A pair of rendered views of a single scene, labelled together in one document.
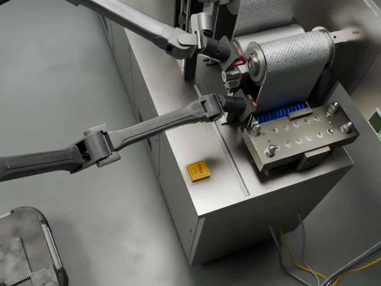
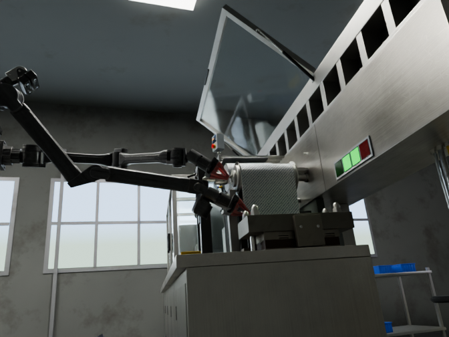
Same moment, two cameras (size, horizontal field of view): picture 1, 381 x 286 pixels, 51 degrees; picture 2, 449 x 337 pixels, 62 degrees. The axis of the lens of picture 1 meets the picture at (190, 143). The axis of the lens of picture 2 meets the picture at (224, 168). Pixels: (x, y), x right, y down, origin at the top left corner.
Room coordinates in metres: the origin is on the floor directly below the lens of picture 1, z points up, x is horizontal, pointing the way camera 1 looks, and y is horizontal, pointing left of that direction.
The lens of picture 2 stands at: (-0.58, -0.54, 0.76)
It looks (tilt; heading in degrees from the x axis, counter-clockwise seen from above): 19 degrees up; 15
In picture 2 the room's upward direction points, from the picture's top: 5 degrees counter-clockwise
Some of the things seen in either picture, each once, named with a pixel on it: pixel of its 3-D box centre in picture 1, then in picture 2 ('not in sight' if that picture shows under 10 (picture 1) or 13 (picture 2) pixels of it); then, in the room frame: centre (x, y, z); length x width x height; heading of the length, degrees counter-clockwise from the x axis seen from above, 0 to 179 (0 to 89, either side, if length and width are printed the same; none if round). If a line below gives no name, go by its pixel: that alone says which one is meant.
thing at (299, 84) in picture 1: (284, 95); (271, 204); (0.93, -0.31, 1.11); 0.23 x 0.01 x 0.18; 117
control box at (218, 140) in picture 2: not in sight; (216, 142); (1.43, 0.05, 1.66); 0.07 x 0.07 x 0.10; 43
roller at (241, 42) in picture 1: (267, 47); not in sight; (1.09, -0.23, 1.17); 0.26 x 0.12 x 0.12; 117
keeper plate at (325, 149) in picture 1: (312, 159); (309, 230); (0.76, -0.46, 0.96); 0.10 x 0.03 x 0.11; 117
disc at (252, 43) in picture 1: (255, 63); (237, 178); (0.93, -0.18, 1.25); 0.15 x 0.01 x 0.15; 27
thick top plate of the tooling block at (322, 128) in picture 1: (300, 135); (294, 225); (0.84, -0.40, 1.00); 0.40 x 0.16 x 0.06; 117
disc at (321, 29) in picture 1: (320, 48); (291, 177); (1.04, -0.40, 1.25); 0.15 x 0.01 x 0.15; 27
